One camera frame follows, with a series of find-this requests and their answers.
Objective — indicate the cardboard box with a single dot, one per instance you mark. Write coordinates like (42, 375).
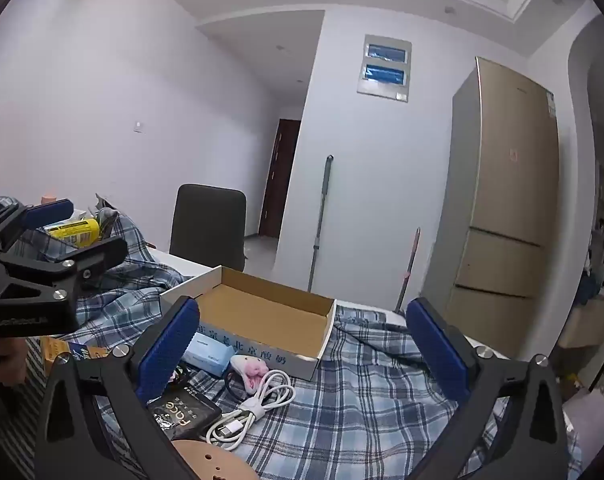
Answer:
(262, 310)

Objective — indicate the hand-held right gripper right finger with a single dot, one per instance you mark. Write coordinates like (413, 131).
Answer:
(438, 352)

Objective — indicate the grey cloth item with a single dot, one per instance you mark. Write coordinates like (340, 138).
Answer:
(106, 220)

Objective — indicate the dark brown door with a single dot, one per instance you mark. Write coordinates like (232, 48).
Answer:
(280, 177)

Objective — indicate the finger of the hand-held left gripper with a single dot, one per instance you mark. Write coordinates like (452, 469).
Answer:
(46, 214)
(99, 254)

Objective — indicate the gold refrigerator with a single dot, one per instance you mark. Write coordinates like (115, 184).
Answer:
(502, 200)

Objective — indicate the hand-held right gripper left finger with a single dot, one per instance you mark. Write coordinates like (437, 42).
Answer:
(165, 352)

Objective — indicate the orange blue box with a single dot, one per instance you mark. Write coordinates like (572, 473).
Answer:
(56, 347)

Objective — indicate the pink white plush toy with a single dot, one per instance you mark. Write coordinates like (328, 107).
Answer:
(249, 370)

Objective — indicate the beige counter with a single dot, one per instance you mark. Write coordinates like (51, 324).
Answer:
(587, 320)

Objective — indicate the round wooden board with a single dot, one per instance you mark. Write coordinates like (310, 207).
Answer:
(216, 462)

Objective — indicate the black foil packet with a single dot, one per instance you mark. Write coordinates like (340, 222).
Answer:
(181, 412)

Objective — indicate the grey chair back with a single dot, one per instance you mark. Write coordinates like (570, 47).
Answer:
(206, 225)

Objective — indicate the dark blue cloth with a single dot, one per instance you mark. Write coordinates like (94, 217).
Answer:
(588, 287)

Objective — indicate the person's left hand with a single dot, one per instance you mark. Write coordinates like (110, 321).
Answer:
(9, 365)

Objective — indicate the wall electrical panel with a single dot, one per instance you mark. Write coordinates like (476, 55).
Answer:
(384, 67)

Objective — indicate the light blue tissue pack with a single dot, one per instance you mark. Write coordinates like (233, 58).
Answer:
(206, 355)

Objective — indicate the blue plaid blanket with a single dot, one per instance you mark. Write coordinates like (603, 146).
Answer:
(362, 400)

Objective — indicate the yellow bottle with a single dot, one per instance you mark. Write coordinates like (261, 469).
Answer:
(76, 231)

